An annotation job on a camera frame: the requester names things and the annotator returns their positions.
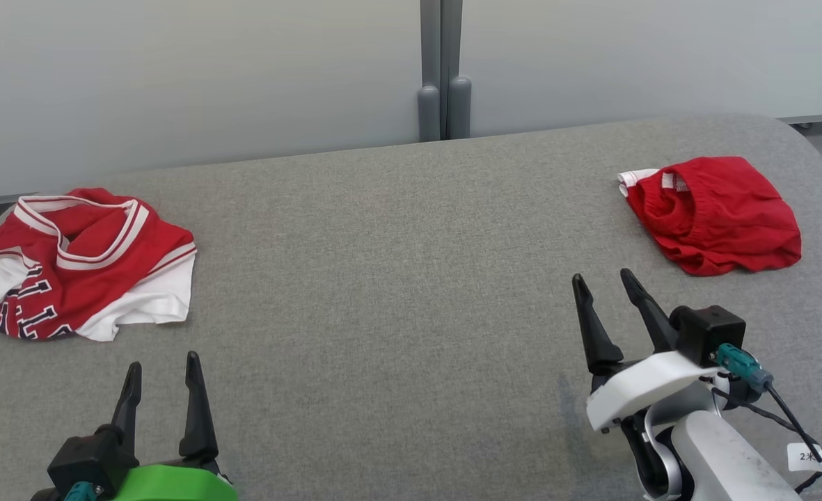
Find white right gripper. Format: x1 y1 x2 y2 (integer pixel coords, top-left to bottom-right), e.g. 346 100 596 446
572 269 722 433

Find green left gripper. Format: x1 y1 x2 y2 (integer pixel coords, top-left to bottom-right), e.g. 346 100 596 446
108 351 237 501

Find red shorts with white stripe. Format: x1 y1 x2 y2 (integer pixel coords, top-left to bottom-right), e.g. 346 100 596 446
618 157 803 278

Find red and white jersey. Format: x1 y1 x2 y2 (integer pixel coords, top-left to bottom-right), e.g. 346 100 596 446
0 187 198 342

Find white cable label tag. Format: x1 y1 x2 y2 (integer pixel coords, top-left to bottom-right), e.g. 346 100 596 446
787 443 822 475

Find grey double partition post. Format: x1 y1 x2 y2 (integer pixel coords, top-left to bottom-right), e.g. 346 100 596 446
417 0 473 143

